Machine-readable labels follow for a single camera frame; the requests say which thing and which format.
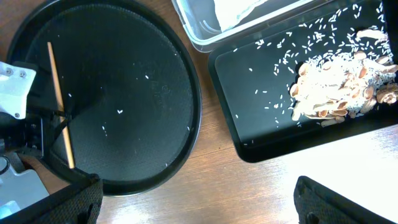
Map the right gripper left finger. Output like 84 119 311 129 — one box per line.
1 174 103 224

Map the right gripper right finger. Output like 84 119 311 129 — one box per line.
294 176 389 224

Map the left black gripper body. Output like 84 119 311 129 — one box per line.
1 62 72 158

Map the wooden chopstick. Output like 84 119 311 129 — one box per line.
47 42 75 169

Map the food scraps and rice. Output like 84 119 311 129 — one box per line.
233 2 398 128

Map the white napkin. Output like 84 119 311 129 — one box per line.
214 0 267 32

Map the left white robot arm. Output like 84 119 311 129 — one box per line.
1 62 71 218

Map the black rectangular waste tray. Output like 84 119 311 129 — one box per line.
208 1 397 162

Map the clear plastic waste bin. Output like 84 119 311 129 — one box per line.
172 0 313 53

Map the round black serving tray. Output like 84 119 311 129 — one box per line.
6 1 201 196

